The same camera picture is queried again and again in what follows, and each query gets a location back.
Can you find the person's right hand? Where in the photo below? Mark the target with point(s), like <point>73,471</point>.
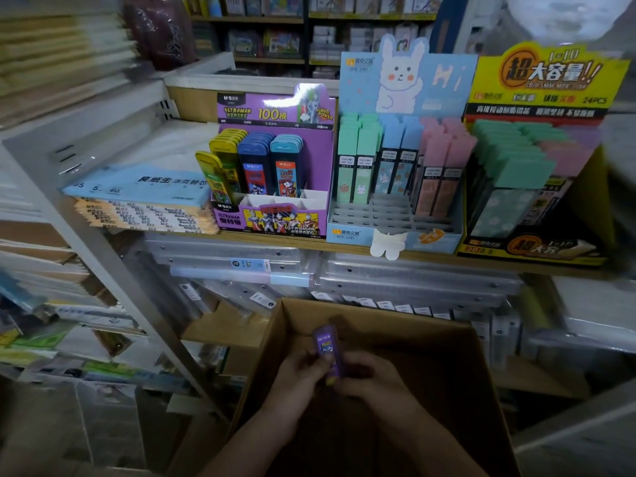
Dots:
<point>380,392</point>

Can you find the person's left hand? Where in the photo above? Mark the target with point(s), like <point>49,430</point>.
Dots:
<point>290,387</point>

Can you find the person's right fingers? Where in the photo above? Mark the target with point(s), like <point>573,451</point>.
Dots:
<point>355,375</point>

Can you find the person's left fingers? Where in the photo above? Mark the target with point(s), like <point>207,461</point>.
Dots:
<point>310,366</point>

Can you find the purple pencil lead case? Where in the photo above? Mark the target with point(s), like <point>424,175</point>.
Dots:
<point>328,348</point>

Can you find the person's right forearm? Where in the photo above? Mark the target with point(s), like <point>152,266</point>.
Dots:
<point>437,449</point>

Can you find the person's left forearm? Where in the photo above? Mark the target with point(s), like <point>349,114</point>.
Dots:
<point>243,449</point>

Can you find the brown cardboard box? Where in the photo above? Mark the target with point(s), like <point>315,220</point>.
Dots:
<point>437,372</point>

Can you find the row of clear labelled file cases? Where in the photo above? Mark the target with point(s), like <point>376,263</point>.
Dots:
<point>412,312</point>

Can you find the stack of clear plastic binders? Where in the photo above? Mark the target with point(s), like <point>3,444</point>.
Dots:
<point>278,265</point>

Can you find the row of light blue lead cases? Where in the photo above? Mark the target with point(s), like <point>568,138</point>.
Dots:
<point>286,166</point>

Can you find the clear plastic storage box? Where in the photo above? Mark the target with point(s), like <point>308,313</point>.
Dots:
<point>112,422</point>

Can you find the purple hero print display box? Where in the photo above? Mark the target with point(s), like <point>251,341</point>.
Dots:
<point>318,158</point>

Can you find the row of dark blue lead cases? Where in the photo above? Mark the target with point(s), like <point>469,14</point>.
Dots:
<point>256,163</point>

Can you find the single leaning yellow lead case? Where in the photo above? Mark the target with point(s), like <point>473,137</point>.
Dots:
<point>214,178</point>

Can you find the rows of green bunny lead cases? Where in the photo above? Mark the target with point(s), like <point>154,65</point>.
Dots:
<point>356,153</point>

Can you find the stack of yellow loose-leaf paper packs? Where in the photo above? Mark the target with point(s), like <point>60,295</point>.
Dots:
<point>149,218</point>

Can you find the rows of blue bunny lead cases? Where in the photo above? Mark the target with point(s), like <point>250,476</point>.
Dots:
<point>395,153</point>

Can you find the row of yellow lead cases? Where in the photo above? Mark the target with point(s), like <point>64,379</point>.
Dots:
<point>228,153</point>

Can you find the rows of pink bunny lead cases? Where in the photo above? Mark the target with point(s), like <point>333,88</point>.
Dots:
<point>442,163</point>

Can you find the blue loose-leaf paper pack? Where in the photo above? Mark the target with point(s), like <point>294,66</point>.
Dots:
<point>144,186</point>

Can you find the pile of green dotted lead cases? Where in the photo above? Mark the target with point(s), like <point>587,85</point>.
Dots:
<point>512,178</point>

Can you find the stacks of colourful paper pads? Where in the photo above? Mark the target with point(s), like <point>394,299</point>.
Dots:
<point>54,317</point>

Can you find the blue bunny print display box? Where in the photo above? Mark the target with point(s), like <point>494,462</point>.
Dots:
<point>437,84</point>

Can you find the white shelf tray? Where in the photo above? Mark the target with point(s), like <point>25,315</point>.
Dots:
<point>218,74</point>

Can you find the background shelf with stationery goods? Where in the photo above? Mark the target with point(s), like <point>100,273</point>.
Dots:
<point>298,29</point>

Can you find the yellow and black display box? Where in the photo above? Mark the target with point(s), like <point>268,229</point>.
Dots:
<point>546,79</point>

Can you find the dark red bag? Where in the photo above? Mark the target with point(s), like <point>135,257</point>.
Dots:
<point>159,29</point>

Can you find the stack of pale notebooks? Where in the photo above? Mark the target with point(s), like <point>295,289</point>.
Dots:
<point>59,64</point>

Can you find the white metal shelf frame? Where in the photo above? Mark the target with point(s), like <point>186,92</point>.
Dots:
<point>99,243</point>

